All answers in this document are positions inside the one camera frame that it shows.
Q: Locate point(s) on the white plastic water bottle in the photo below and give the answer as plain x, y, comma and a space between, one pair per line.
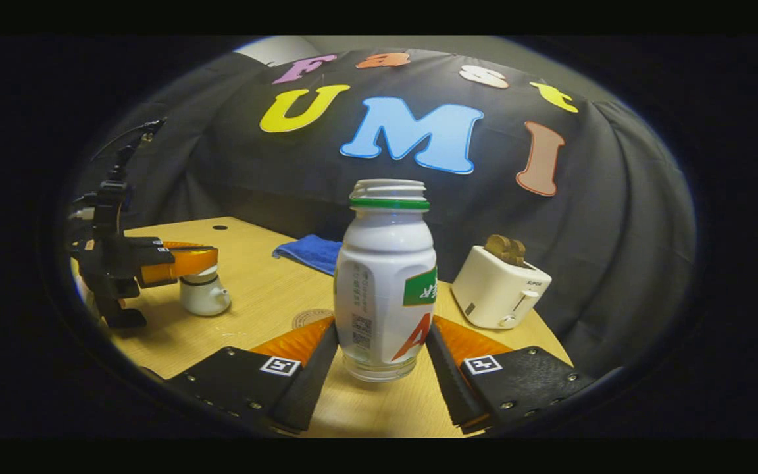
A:
382, 276

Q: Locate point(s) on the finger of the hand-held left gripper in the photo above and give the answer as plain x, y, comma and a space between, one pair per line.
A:
181, 266
188, 245

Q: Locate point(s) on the white toaster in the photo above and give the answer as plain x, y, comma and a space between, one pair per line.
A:
494, 289

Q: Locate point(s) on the black backdrop cloth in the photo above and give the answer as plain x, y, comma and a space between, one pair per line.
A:
254, 178

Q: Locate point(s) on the blue folded towel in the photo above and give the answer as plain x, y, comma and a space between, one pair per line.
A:
310, 251

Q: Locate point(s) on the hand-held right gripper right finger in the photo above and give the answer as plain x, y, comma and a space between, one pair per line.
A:
448, 378

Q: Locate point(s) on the white ceramic teacup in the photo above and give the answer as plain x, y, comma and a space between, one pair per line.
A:
202, 299

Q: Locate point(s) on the white teacup lid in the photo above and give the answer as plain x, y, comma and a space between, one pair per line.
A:
200, 276

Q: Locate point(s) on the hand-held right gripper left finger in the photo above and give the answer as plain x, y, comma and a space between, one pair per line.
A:
310, 382

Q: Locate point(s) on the brown bread slice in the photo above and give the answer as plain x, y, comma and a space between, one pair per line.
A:
516, 253
496, 247

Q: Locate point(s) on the round brown coaster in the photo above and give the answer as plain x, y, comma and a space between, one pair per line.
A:
310, 318

